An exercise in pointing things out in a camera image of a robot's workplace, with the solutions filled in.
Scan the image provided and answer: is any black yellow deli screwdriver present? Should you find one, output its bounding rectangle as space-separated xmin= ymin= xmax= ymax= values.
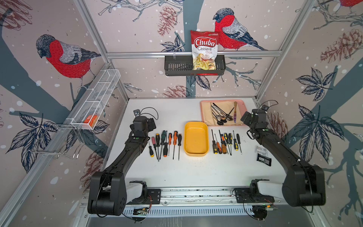
xmin=156 ymin=133 xmax=160 ymax=161

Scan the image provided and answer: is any pink handled screwdriver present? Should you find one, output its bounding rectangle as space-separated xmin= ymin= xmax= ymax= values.
xmin=151 ymin=137 xmax=158 ymax=159

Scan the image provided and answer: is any green black screwdriver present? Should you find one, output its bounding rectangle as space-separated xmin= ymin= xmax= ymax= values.
xmin=159 ymin=130 xmax=167 ymax=159

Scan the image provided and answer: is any black stubby yellow-tipped screwdriver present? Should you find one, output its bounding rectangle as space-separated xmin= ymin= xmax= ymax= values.
xmin=148 ymin=141 xmax=154 ymax=158

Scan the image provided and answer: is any black yellow stubby screwdriver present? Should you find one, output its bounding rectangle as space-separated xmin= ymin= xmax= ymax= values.
xmin=233 ymin=132 xmax=238 ymax=151

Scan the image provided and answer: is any black orange-tipped screwdriver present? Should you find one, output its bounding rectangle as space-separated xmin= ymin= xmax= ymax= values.
xmin=163 ymin=142 xmax=168 ymax=157

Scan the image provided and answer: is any large orange black screwdriver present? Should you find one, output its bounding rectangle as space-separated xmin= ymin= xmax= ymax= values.
xmin=173 ymin=131 xmax=178 ymax=159

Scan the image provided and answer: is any brown handled screwdriver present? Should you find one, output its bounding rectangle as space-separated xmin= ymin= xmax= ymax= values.
xmin=219 ymin=131 xmax=227 ymax=154

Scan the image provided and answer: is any slim orange black screwdriver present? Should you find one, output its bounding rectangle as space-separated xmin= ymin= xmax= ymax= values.
xmin=214 ymin=134 xmax=222 ymax=154

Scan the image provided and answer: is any thin black precision screwdriver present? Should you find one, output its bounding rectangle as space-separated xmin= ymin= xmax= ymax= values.
xmin=224 ymin=133 xmax=232 ymax=156

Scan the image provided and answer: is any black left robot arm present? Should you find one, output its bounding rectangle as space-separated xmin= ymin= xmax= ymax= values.
xmin=88 ymin=116 xmax=156 ymax=216

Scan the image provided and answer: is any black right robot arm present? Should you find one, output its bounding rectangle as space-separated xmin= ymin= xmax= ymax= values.
xmin=241 ymin=105 xmax=326 ymax=207

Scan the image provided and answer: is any small black yellow screwdriver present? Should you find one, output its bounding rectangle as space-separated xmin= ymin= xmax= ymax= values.
xmin=228 ymin=133 xmax=233 ymax=146

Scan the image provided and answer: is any yellow plastic storage box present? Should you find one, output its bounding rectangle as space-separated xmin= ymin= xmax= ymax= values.
xmin=184 ymin=122 xmax=209 ymax=157

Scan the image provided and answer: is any clear plastic packet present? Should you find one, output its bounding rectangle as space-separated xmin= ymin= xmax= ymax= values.
xmin=255 ymin=146 xmax=268 ymax=157

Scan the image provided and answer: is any black spoon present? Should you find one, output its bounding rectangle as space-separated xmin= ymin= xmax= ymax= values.
xmin=212 ymin=104 xmax=227 ymax=124

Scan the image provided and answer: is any pink plastic tray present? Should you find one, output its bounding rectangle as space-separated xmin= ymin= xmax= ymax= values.
xmin=200 ymin=99 xmax=248 ymax=126

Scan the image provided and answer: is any beige cloth on tray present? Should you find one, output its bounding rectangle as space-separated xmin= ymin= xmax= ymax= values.
xmin=202 ymin=101 xmax=244 ymax=126

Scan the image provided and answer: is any orange item in shelf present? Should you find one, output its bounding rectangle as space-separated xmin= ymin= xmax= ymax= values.
xmin=83 ymin=115 xmax=98 ymax=127

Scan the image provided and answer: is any Chuba cassava chips bag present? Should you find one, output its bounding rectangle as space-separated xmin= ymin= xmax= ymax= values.
xmin=191 ymin=31 xmax=219 ymax=71

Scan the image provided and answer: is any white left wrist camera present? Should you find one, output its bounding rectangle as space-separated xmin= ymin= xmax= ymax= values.
xmin=133 ymin=109 xmax=140 ymax=117

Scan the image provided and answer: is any purple handled knife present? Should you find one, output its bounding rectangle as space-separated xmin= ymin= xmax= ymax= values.
xmin=233 ymin=101 xmax=238 ymax=123

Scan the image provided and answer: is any white wire mesh shelf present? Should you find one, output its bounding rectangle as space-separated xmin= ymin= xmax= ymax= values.
xmin=71 ymin=69 xmax=121 ymax=130

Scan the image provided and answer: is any black wire wall basket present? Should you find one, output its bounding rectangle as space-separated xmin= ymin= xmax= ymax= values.
xmin=164 ymin=55 xmax=226 ymax=76

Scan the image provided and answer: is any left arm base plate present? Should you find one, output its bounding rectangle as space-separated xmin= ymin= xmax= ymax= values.
xmin=127 ymin=189 xmax=161 ymax=205

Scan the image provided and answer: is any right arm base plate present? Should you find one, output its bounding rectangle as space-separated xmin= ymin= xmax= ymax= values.
xmin=232 ymin=187 xmax=275 ymax=203

